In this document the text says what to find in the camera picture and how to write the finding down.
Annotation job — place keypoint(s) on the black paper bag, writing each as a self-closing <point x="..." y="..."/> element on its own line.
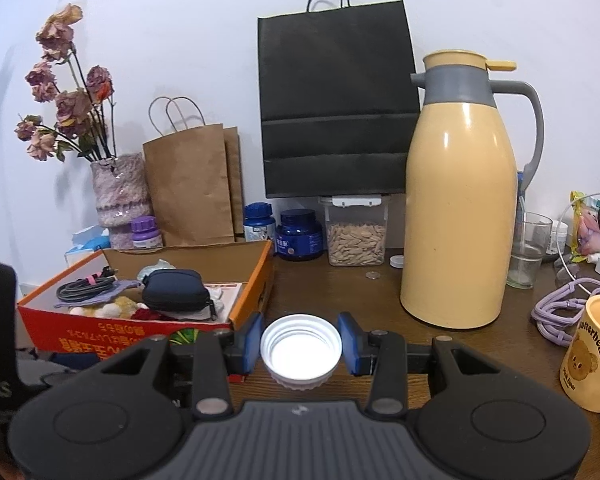
<point x="330" y="85"/>

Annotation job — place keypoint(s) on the dark blue jar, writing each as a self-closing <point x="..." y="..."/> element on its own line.
<point x="300" y="237"/>

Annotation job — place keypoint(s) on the colourful snack packet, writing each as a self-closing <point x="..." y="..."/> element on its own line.
<point x="587" y="225"/>

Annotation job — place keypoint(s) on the small white jar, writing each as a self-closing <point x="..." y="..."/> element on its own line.
<point x="559" y="237"/>

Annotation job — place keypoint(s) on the pink fuzzy vase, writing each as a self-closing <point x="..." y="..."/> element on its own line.
<point x="120" y="195"/>

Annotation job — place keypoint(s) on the yellow thermos jug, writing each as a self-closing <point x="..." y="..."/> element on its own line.
<point x="455" y="210"/>

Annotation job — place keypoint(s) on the red fabric flower clip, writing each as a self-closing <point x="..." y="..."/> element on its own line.
<point x="145" y="314"/>

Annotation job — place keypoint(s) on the navy zip pouch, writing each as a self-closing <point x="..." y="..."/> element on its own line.
<point x="172" y="290"/>

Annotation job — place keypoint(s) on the clear container of seeds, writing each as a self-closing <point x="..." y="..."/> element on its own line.
<point x="355" y="242"/>

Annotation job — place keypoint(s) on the brown paper bag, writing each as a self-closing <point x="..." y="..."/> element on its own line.
<point x="190" y="185"/>

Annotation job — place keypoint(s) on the blue tissue box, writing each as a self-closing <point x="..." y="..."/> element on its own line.
<point x="85" y="245"/>

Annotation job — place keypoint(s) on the red cardboard box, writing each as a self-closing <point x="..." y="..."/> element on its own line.
<point x="70" y="337"/>

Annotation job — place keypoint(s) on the white printed carton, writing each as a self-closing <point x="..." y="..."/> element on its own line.
<point x="227" y="292"/>

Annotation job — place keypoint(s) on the clear plastic bag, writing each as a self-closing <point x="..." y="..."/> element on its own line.
<point x="157" y="266"/>

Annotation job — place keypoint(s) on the yellow and white plush toy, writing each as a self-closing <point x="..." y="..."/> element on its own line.
<point x="122" y="305"/>

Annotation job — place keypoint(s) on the white bottle with blue cap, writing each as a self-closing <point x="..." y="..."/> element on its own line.
<point x="257" y="220"/>

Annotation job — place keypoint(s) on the small white cap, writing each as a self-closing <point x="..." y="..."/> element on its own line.
<point x="397" y="261"/>

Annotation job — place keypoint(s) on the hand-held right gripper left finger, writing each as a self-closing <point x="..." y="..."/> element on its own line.
<point x="252" y="342"/>

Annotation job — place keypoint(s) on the yellow bear mug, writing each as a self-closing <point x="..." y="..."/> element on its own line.
<point x="590" y="360"/>

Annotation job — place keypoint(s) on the glass cup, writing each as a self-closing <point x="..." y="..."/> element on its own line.
<point x="525" y="265"/>

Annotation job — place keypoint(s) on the dried rose bouquet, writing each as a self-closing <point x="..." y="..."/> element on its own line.
<point x="72" y="105"/>

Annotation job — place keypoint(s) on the white bottle cap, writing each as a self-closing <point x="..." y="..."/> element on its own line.
<point x="300" y="360"/>

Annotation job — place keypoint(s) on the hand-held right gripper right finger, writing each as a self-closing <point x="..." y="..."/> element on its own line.
<point x="347" y="345"/>

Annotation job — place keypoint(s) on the purple lid bottle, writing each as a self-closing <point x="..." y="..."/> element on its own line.
<point x="145" y="227"/>

